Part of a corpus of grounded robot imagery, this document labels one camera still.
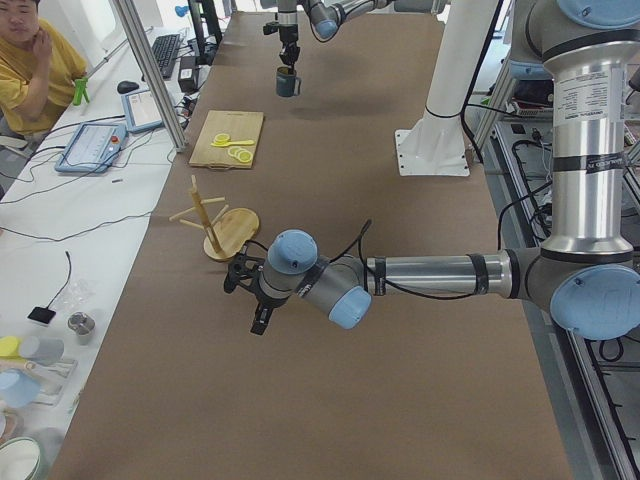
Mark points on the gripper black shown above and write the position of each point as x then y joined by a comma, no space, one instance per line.
287,36
263,302

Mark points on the blue mug yellow inside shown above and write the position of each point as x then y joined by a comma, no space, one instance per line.
288,83

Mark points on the wooden cup storage rack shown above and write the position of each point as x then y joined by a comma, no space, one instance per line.
225,230

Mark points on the small metal cup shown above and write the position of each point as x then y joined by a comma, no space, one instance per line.
83,327

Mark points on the grey cup lying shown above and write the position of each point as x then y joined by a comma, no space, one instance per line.
42,350

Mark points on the yellow cup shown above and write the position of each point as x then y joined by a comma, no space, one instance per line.
9,347

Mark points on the light blue cup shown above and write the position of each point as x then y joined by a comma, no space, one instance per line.
18,389

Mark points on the wooden cutting board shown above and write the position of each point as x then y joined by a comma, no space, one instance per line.
240,125

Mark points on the yellow plastic knife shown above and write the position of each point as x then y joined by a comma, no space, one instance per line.
237,143

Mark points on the lemon slice front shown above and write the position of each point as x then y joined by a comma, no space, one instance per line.
244,156

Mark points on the black keyboard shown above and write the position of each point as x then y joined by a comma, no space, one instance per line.
165,49

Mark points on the teach pendant far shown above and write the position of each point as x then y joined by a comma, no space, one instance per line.
140,110

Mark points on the teach pendant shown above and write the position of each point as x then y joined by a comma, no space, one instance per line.
92,149
140,110

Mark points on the black computer mouse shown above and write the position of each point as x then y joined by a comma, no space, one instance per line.
125,87

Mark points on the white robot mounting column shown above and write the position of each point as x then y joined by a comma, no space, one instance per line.
435,145

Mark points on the black square pad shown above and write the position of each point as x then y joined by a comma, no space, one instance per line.
41,315

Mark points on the green phone stand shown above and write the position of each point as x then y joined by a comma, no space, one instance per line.
80,91

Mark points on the teach pendant near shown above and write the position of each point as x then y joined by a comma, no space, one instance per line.
92,149

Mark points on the person in yellow shirt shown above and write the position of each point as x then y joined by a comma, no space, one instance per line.
39,67

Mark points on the white green bowl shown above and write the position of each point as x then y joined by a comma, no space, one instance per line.
22,459

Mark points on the aluminium frame post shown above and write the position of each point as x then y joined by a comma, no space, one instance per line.
145,59

